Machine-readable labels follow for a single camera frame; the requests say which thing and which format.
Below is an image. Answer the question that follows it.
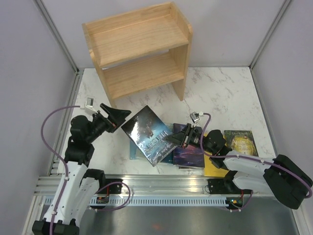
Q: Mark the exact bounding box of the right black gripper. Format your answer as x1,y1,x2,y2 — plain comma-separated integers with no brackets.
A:
163,122,215,153

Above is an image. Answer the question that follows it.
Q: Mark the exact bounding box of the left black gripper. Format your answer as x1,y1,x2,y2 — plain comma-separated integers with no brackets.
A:
86,103,131,143

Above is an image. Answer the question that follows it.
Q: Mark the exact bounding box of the Robinson Crusoe purple book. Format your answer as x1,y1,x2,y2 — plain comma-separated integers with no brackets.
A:
172,122,205,168

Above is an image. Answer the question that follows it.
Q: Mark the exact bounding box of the Wuthering Heights dark blue book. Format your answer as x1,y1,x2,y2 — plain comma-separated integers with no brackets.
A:
122,105,176,166

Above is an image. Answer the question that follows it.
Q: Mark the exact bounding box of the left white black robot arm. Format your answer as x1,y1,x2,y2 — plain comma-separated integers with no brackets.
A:
32,103,131,235

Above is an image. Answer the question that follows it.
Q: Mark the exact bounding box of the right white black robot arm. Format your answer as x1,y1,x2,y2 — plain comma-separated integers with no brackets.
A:
165,124,313,210

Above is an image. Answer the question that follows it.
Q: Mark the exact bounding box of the teal sea cover book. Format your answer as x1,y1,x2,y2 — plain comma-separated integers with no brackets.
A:
161,123,174,164

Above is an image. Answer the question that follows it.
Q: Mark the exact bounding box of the black Moon and Sixpence book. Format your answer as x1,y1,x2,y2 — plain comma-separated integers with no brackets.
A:
175,165,204,170

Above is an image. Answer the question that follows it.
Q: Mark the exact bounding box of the light blue book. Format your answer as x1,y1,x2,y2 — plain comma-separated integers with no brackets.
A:
129,141,141,160

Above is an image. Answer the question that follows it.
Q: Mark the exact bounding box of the yellow book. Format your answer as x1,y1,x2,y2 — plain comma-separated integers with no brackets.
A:
202,129,231,178

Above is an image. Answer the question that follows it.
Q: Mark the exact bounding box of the green gold fantasy book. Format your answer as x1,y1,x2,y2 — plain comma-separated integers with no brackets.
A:
224,130,259,157

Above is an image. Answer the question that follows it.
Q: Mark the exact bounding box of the wooden two-tier shelf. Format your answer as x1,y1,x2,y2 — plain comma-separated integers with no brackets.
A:
82,2,193,108

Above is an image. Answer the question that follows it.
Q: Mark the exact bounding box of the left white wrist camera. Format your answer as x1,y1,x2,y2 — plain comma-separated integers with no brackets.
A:
80,97,97,115

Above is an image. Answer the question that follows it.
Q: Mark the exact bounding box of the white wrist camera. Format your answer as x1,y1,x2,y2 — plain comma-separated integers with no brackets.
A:
80,97,97,115
190,112,204,126

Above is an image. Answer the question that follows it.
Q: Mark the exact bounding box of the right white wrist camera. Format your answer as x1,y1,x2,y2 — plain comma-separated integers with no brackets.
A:
190,112,204,126

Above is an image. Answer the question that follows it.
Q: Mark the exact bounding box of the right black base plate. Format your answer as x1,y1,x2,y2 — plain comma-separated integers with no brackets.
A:
204,179,229,194

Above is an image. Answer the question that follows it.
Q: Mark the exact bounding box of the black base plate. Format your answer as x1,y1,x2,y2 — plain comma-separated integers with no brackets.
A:
97,179,123,196
204,179,229,194

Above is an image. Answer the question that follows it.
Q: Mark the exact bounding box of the aluminium mounting rail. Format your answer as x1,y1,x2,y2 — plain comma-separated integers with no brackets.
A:
34,173,300,196

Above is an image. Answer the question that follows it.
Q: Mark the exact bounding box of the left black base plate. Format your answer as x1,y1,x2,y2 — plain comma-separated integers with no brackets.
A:
97,179,123,196

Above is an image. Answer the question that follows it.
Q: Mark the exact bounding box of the white slotted cable duct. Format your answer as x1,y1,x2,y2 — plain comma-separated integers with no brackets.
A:
44,197,243,206

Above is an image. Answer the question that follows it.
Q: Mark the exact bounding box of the left aluminium frame post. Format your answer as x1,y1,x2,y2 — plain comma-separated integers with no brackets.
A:
34,0,81,74

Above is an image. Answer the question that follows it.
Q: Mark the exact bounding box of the aluminium frame post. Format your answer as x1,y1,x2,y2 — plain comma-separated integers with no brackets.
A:
249,0,293,70
34,0,81,74

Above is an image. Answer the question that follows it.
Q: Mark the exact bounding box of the right aluminium frame post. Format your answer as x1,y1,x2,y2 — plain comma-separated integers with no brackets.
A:
249,0,293,70

